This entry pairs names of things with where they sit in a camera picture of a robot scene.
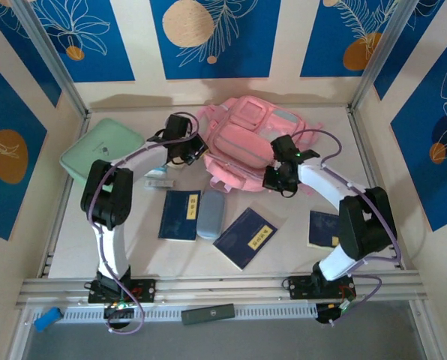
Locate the small white box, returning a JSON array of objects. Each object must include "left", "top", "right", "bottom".
[{"left": 144, "top": 178, "right": 176, "bottom": 191}]

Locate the pink backpack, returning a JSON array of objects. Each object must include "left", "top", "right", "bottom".
[{"left": 196, "top": 95, "right": 324, "bottom": 196}]

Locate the dark blue book plant drawing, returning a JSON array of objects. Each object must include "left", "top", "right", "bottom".
[{"left": 307, "top": 209, "right": 343, "bottom": 249}]

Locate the grey glasses case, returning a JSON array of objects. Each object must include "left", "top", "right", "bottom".
[{"left": 196, "top": 189, "right": 227, "bottom": 241}]

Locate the dark blue book wide label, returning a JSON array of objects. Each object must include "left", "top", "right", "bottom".
[{"left": 212, "top": 206, "right": 279, "bottom": 272}]

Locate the dark blue book narrow label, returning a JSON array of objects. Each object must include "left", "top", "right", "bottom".
[{"left": 157, "top": 190, "right": 202, "bottom": 242}]

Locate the mint green zip case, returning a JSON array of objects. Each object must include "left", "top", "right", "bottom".
[{"left": 59, "top": 118, "right": 146, "bottom": 188}]

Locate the small black controller module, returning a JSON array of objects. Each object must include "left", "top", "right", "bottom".
[
  {"left": 103, "top": 301, "right": 135, "bottom": 333},
  {"left": 315, "top": 299, "right": 354, "bottom": 326}
]

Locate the dark rectangular device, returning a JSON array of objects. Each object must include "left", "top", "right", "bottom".
[{"left": 181, "top": 303, "right": 236, "bottom": 326}]

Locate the blue roll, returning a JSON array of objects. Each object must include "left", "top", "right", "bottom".
[{"left": 33, "top": 306, "right": 62, "bottom": 333}]

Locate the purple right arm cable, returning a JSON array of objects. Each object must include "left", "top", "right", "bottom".
[{"left": 292, "top": 129, "right": 401, "bottom": 327}]

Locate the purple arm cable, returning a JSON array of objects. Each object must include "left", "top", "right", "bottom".
[
  {"left": 88, "top": 111, "right": 209, "bottom": 335},
  {"left": 292, "top": 129, "right": 401, "bottom": 327}
]

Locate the aluminium table side rail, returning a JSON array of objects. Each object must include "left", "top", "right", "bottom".
[
  {"left": 346, "top": 106, "right": 410, "bottom": 272},
  {"left": 37, "top": 112, "right": 93, "bottom": 279}
]

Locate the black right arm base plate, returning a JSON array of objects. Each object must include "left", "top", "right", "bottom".
[{"left": 287, "top": 275, "right": 356, "bottom": 301}]

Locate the aluminium mounting rail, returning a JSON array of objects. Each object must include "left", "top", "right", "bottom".
[{"left": 15, "top": 268, "right": 430, "bottom": 311}]

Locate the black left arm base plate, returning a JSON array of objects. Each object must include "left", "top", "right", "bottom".
[{"left": 87, "top": 277, "right": 158, "bottom": 305}]

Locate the aluminium frame post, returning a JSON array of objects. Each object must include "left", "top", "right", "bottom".
[
  {"left": 11, "top": 0, "right": 92, "bottom": 118},
  {"left": 349, "top": 0, "right": 419, "bottom": 113}
]

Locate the white slotted cable duct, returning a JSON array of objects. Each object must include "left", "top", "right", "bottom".
[{"left": 60, "top": 304, "right": 319, "bottom": 323}]

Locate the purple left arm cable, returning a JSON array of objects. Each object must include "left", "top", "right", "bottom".
[{"left": 88, "top": 111, "right": 209, "bottom": 335}]

